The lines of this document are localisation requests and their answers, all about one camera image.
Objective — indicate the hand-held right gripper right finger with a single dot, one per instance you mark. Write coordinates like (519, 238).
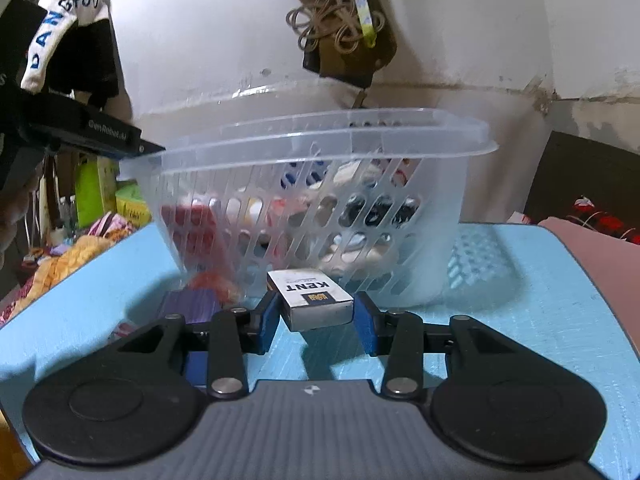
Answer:
(363, 325)

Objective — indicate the white and black hanging jacket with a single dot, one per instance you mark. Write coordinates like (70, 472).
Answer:
(65, 35)

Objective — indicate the pink pillow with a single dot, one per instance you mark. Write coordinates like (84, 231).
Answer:
(600, 270)

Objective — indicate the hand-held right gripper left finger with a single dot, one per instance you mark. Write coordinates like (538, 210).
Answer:
(268, 321)

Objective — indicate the brown hanging tag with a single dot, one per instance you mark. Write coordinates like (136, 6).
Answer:
(359, 98)

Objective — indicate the dark wooden headboard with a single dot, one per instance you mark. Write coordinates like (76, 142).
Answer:
(585, 170)

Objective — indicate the green lidded box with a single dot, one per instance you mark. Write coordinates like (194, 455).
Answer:
(134, 205)

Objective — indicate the red plaid pillow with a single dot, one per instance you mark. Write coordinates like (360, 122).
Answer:
(607, 222)

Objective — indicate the person's left hand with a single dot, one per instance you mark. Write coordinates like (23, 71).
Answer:
(12, 220)

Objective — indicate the white cigarette pack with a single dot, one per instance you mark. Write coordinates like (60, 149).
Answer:
(315, 300)

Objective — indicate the orange red snack packet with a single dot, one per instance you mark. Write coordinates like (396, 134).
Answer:
(217, 286)

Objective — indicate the green paper bag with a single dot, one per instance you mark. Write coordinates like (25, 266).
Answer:
(92, 195)

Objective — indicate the clear packet with red print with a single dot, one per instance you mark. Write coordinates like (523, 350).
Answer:
(192, 232)

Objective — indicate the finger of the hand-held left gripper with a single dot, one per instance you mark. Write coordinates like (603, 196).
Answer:
(147, 147)

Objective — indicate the brown hanging bag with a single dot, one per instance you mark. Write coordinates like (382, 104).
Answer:
(350, 62)

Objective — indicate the orange blanket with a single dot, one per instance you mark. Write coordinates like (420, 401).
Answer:
(65, 265)

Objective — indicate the purple box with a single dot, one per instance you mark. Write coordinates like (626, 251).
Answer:
(187, 306)

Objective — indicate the colourful patterned cloth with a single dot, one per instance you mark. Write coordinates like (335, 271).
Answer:
(110, 225)

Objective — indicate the clear plastic basket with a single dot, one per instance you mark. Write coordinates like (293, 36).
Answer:
(440, 240)

